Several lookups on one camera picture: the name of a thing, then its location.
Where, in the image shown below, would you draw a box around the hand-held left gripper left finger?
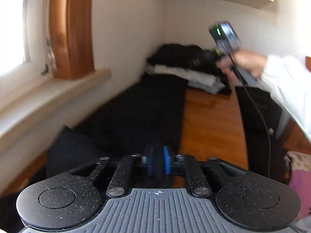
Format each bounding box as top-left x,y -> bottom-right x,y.
70,146 -> 155,198

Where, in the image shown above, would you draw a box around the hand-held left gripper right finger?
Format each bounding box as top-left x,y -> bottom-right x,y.
163,146 -> 247,198

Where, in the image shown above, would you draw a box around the black pants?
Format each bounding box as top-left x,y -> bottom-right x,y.
46,74 -> 189,182

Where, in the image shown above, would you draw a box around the person's right hand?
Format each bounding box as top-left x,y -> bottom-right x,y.
216,49 -> 268,80

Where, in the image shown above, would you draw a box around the grey folded garment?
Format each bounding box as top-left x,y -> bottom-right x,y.
187,76 -> 226,95

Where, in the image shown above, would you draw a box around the white folded garment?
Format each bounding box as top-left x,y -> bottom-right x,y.
153,64 -> 219,84

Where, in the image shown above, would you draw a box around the black bag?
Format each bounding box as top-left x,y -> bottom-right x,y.
235,86 -> 291,183

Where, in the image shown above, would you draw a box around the stone window sill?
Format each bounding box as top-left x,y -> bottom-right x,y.
0,68 -> 112,151

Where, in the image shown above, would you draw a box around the floral cloth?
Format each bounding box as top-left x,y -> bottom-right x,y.
284,150 -> 311,173

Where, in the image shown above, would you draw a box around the person's purple clothing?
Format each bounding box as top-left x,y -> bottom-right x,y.
288,170 -> 311,222

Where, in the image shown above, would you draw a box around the wooden window trim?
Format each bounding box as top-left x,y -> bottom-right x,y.
50,0 -> 95,80

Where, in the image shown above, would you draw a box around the white window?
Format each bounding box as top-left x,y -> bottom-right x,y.
0,0 -> 52,78

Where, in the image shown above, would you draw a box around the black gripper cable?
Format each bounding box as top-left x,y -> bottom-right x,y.
230,53 -> 274,179

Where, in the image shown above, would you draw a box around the clear plastic cord holder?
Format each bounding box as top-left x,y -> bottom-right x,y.
45,37 -> 58,70

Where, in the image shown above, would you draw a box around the white blind cord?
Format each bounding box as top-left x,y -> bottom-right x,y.
44,0 -> 53,44

